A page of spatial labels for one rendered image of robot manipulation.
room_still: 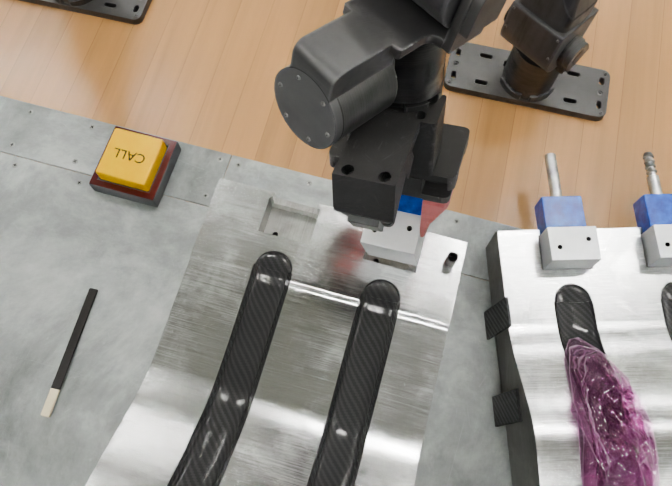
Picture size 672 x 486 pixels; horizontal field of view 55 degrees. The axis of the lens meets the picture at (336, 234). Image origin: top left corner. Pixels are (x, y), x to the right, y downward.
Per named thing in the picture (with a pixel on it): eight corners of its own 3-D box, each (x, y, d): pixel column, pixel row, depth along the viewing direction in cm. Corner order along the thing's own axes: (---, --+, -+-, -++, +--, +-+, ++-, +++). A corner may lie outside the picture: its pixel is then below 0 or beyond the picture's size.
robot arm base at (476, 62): (630, 85, 71) (635, 35, 74) (452, 49, 73) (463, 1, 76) (602, 122, 79) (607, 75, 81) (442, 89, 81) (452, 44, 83)
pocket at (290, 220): (275, 205, 69) (272, 190, 65) (322, 217, 68) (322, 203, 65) (262, 243, 67) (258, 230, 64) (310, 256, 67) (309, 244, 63)
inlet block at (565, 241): (520, 166, 73) (534, 143, 68) (564, 165, 73) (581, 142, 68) (536, 276, 69) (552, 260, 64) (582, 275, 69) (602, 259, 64)
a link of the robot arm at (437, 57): (396, 135, 45) (401, 47, 40) (338, 102, 48) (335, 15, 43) (457, 92, 48) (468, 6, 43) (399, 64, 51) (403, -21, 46)
